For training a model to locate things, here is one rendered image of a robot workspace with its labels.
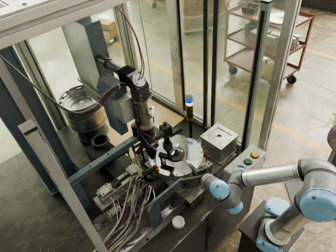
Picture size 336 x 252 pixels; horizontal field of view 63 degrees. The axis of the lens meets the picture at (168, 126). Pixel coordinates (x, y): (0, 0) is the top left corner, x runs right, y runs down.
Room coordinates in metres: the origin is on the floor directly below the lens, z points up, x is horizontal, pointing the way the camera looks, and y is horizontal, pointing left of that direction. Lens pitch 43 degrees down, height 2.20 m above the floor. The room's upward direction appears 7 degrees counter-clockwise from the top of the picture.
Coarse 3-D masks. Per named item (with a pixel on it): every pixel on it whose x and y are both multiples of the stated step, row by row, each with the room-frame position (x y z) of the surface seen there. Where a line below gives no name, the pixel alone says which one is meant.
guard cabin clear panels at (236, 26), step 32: (160, 0) 1.81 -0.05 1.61; (192, 0) 1.59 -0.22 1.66; (224, 0) 1.41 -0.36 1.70; (256, 0) 1.27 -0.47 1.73; (128, 32) 2.17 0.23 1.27; (160, 32) 1.84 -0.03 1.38; (192, 32) 1.59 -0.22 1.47; (224, 32) 1.40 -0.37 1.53; (64, 64) 1.87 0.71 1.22; (160, 64) 1.87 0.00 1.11; (192, 64) 1.60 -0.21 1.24; (224, 64) 1.39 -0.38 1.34; (224, 96) 1.38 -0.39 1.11; (0, 128) 1.50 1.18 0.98; (256, 128) 1.18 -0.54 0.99; (0, 160) 1.42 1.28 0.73
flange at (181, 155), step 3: (177, 147) 1.13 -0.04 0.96; (180, 147) 1.13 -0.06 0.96; (171, 150) 1.11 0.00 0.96; (183, 150) 1.10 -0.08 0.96; (174, 153) 1.07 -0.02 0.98; (177, 153) 1.07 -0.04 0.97; (180, 153) 1.08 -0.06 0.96; (183, 153) 1.07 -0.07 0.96; (174, 156) 1.06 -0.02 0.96; (177, 156) 1.06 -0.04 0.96; (180, 156) 1.05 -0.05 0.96; (183, 156) 1.05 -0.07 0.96; (174, 159) 1.04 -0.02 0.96; (177, 159) 1.03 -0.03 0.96; (180, 159) 1.04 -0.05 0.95
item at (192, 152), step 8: (176, 136) 1.23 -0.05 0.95; (184, 136) 1.22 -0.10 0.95; (160, 144) 1.18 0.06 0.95; (176, 144) 1.16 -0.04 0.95; (184, 144) 1.16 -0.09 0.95; (192, 144) 1.15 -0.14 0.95; (192, 152) 1.08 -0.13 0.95; (200, 152) 1.07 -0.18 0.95; (152, 160) 1.06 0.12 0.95; (168, 160) 1.04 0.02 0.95; (184, 160) 1.03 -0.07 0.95; (192, 160) 1.02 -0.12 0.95; (200, 160) 1.01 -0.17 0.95; (160, 168) 0.99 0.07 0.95; (168, 168) 0.98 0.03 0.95; (176, 168) 0.98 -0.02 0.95; (184, 168) 0.97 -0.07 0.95
